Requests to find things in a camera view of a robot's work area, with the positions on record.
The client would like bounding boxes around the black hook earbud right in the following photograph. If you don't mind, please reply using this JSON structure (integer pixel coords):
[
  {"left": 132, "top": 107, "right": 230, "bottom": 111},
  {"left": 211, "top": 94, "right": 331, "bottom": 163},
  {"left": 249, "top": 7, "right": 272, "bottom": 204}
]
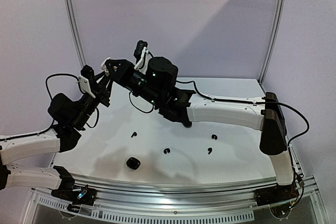
[{"left": 211, "top": 134, "right": 218, "bottom": 140}]

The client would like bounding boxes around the aluminium frame post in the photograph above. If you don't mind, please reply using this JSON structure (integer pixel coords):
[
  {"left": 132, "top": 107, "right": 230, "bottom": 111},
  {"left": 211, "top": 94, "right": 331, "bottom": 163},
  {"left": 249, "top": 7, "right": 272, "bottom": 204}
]
[
  {"left": 64, "top": 0, "right": 87, "bottom": 68},
  {"left": 258, "top": 0, "right": 285, "bottom": 86}
]

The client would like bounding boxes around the white earbud charging case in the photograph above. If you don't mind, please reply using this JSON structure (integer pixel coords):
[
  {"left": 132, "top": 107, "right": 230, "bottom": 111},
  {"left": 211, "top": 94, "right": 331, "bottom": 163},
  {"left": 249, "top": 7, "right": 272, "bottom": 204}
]
[{"left": 101, "top": 57, "right": 112, "bottom": 75}]

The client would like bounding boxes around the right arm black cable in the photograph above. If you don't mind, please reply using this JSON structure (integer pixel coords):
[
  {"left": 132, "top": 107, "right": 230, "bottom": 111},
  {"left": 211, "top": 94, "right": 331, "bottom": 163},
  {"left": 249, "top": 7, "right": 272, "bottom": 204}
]
[{"left": 178, "top": 81, "right": 309, "bottom": 147}]

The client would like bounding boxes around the aluminium front rail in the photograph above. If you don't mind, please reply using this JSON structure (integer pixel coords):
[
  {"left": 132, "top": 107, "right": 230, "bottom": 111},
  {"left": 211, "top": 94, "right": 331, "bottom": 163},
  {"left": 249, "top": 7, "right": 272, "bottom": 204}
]
[{"left": 30, "top": 174, "right": 320, "bottom": 209}]

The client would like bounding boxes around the left aluminium frame post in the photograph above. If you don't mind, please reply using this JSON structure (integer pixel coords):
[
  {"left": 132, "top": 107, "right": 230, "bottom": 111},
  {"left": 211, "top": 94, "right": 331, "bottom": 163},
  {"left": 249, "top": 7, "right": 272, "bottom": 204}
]
[{"left": 64, "top": 0, "right": 87, "bottom": 68}]

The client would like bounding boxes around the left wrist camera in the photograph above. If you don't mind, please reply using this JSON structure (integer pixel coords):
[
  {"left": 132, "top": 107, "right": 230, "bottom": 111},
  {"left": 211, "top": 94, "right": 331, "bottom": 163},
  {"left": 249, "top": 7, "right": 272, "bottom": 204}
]
[{"left": 78, "top": 65, "right": 96, "bottom": 98}]

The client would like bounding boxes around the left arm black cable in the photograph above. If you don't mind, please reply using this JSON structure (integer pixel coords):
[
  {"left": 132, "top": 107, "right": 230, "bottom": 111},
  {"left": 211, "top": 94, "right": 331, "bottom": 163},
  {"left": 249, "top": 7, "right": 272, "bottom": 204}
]
[{"left": 46, "top": 73, "right": 81, "bottom": 99}]

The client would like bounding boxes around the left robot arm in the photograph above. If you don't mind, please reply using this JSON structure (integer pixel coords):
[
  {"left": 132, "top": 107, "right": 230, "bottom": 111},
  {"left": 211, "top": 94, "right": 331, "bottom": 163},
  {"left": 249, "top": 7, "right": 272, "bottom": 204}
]
[{"left": 1, "top": 68, "right": 113, "bottom": 200}]

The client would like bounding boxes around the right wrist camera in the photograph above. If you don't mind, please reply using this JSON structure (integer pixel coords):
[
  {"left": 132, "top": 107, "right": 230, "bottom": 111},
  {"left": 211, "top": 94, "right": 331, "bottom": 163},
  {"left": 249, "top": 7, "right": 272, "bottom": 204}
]
[{"left": 133, "top": 40, "right": 149, "bottom": 70}]

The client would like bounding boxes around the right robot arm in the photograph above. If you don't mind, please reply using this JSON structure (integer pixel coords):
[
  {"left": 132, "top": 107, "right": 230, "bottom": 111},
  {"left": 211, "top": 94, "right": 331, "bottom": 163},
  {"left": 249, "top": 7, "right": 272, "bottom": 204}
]
[{"left": 101, "top": 57, "right": 295, "bottom": 201}]

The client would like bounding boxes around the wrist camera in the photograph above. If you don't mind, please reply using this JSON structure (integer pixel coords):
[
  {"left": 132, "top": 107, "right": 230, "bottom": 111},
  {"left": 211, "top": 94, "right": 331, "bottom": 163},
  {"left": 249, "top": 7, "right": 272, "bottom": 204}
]
[
  {"left": 133, "top": 40, "right": 149, "bottom": 70},
  {"left": 78, "top": 65, "right": 96, "bottom": 98}
]

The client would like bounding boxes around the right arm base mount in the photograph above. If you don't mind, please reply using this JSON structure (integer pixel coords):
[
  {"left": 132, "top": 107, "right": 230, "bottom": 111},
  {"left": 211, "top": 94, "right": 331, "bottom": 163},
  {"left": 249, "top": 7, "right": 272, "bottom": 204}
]
[{"left": 254, "top": 184, "right": 299, "bottom": 207}]

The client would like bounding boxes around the black hook earbud centre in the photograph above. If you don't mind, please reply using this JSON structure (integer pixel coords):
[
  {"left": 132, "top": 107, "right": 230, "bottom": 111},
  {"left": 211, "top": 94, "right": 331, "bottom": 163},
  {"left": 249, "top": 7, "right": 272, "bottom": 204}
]
[{"left": 163, "top": 148, "right": 171, "bottom": 154}]

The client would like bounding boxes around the black hook earbud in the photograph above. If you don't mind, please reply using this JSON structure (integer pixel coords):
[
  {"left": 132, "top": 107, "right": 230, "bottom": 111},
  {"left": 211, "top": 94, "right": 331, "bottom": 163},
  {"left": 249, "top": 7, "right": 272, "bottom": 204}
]
[
  {"left": 211, "top": 134, "right": 218, "bottom": 140},
  {"left": 163, "top": 148, "right": 171, "bottom": 154}
]

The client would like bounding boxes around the black oval charging case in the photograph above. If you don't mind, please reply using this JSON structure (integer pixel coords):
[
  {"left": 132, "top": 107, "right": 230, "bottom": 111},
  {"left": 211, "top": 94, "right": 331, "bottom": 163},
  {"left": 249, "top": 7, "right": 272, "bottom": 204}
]
[{"left": 183, "top": 122, "right": 192, "bottom": 128}]

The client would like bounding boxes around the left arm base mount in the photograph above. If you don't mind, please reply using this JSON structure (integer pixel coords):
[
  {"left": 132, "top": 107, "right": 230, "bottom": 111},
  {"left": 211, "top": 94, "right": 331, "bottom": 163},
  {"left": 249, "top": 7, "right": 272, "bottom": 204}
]
[{"left": 51, "top": 185, "right": 98, "bottom": 206}]

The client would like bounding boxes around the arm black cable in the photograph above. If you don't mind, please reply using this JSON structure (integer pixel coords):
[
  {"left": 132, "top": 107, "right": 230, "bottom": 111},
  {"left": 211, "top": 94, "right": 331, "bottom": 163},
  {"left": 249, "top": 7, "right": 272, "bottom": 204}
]
[
  {"left": 178, "top": 81, "right": 309, "bottom": 147},
  {"left": 46, "top": 73, "right": 81, "bottom": 99}
]

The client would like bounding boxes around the right aluminium frame post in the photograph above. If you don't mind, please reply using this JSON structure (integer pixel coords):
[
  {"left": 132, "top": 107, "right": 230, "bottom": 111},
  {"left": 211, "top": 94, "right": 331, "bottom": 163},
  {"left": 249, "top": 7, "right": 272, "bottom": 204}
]
[{"left": 258, "top": 0, "right": 285, "bottom": 86}]

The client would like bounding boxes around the glossy black charging case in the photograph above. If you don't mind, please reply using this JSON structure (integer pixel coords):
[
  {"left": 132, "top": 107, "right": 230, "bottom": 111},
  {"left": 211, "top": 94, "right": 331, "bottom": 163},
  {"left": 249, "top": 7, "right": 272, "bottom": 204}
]
[{"left": 126, "top": 157, "right": 141, "bottom": 170}]

